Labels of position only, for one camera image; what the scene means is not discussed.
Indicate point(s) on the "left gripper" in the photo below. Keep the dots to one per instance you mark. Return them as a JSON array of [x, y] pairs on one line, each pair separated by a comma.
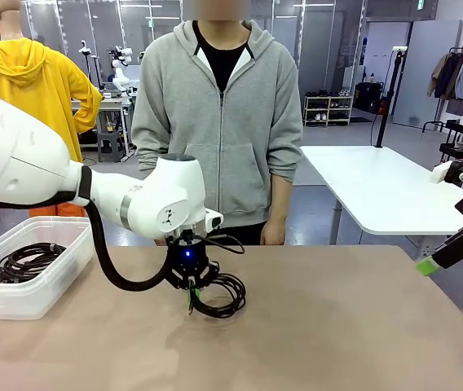
[[190, 264]]

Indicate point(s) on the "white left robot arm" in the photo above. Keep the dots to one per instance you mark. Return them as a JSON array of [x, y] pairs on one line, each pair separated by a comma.
[[19, 163]]

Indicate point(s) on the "person's left forearm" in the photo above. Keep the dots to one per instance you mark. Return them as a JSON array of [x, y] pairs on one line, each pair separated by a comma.
[[280, 199]]

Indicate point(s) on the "person's left hand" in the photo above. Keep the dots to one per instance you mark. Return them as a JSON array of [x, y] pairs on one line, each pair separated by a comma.
[[274, 232]]

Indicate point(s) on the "white table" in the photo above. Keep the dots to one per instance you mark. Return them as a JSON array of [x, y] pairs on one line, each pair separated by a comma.
[[370, 183]]

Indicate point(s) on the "person in grey hoodie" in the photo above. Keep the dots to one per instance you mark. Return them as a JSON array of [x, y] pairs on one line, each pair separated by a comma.
[[223, 142]]

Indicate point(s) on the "grey step stool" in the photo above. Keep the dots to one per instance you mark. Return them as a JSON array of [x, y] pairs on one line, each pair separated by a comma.
[[111, 142]]

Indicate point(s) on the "clear plastic storage bin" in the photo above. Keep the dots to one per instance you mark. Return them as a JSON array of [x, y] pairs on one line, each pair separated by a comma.
[[32, 303]]

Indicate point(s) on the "black storage case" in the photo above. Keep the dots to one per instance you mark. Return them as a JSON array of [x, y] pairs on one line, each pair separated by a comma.
[[368, 97]]

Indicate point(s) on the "shoe rack with shoes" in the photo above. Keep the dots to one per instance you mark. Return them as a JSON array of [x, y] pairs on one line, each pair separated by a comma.
[[329, 109]]

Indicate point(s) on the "background workbench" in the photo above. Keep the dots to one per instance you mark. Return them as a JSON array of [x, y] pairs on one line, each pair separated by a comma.
[[111, 106]]

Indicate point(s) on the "black tripod pole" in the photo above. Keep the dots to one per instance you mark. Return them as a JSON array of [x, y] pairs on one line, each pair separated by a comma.
[[398, 57]]

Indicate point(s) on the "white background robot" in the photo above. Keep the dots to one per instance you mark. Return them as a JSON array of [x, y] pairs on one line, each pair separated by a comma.
[[119, 79]]

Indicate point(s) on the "white device on stand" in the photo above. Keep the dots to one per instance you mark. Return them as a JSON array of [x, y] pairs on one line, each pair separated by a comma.
[[85, 49]]

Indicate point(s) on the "mannequin in yellow hoodie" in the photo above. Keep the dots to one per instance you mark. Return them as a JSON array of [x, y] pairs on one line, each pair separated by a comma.
[[23, 81]]

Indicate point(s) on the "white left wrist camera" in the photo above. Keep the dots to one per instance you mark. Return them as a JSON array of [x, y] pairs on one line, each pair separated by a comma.
[[213, 222]]

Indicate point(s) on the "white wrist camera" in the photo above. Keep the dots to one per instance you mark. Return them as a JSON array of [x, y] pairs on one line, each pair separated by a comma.
[[439, 173], [213, 222]]

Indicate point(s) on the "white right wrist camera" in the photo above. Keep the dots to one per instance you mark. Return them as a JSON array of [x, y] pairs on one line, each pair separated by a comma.
[[439, 173]]

